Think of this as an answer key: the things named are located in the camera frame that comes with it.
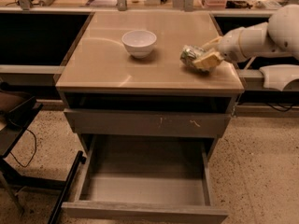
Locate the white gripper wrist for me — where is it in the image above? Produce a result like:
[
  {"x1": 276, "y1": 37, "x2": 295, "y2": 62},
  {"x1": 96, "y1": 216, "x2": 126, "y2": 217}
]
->
[{"x1": 192, "y1": 27, "x2": 248, "y2": 71}]

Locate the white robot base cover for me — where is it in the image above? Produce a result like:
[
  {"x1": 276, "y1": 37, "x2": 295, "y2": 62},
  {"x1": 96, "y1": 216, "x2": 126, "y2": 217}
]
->
[{"x1": 259, "y1": 64, "x2": 299, "y2": 91}]

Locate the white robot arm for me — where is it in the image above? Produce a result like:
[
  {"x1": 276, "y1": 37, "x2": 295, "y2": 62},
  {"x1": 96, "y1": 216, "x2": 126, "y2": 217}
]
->
[{"x1": 192, "y1": 4, "x2": 299, "y2": 70}]

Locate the grey drawer cabinet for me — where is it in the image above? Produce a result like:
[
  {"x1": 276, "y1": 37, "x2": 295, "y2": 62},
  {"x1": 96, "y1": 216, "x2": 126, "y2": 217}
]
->
[{"x1": 56, "y1": 10, "x2": 244, "y2": 153}]

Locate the closed grey top drawer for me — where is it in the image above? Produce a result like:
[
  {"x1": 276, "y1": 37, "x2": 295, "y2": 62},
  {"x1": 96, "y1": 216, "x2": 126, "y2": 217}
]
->
[{"x1": 64, "y1": 109, "x2": 230, "y2": 138}]

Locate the open grey middle drawer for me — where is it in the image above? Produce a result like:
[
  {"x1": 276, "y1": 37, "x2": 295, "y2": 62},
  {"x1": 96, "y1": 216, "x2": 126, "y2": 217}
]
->
[{"x1": 63, "y1": 135, "x2": 228, "y2": 224}]

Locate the white ceramic bowl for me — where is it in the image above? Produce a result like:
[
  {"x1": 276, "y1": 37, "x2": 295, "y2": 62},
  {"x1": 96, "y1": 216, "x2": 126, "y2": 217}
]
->
[{"x1": 121, "y1": 30, "x2": 157, "y2": 59}]

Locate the black side cart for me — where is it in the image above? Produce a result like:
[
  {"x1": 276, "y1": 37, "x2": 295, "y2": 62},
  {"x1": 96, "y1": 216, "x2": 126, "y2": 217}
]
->
[{"x1": 0, "y1": 81, "x2": 87, "y2": 224}]

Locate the black cable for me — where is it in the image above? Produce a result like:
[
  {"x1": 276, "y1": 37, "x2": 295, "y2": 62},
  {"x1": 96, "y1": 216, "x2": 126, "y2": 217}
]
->
[{"x1": 8, "y1": 128, "x2": 37, "y2": 169}]

